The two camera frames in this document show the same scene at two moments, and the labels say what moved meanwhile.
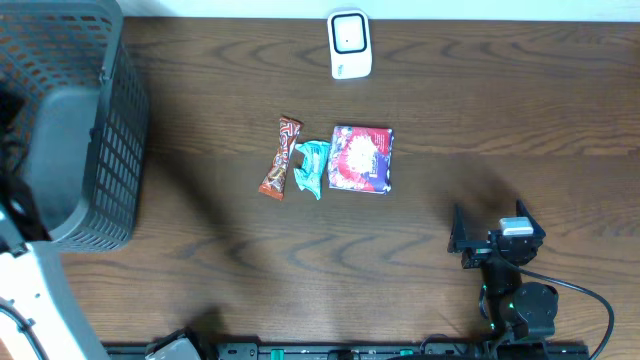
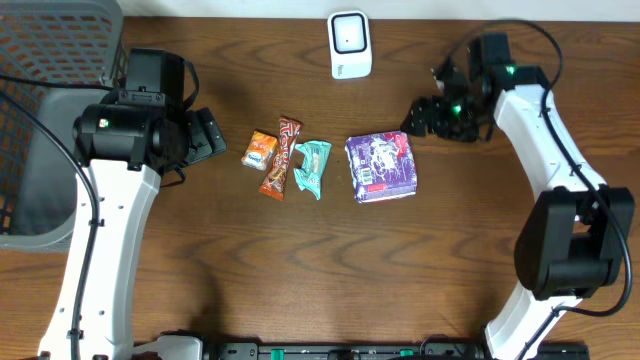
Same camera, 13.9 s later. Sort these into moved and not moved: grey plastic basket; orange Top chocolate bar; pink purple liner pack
Moved: pink purple liner pack
Not moved: grey plastic basket; orange Top chocolate bar
